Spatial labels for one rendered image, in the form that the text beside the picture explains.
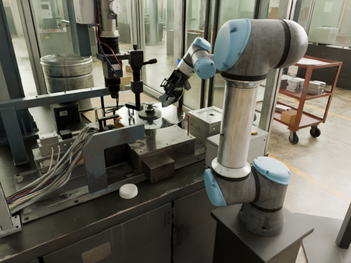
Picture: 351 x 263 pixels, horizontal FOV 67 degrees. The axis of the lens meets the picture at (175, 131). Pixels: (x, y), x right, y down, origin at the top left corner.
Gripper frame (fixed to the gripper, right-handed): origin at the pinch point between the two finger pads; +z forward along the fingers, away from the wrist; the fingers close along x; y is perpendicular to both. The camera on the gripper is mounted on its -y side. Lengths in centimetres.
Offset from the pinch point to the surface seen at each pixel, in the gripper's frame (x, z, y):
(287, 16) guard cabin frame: 15, -59, -16
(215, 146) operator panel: 32.3, -6.0, 1.2
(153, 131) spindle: 5.7, 11.5, 4.7
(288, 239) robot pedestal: 73, -10, 15
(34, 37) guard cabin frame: -109, 37, 5
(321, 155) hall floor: 75, 21, -212
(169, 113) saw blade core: 4.3, 1.4, -0.7
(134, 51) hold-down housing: -12.9, -18.5, 21.3
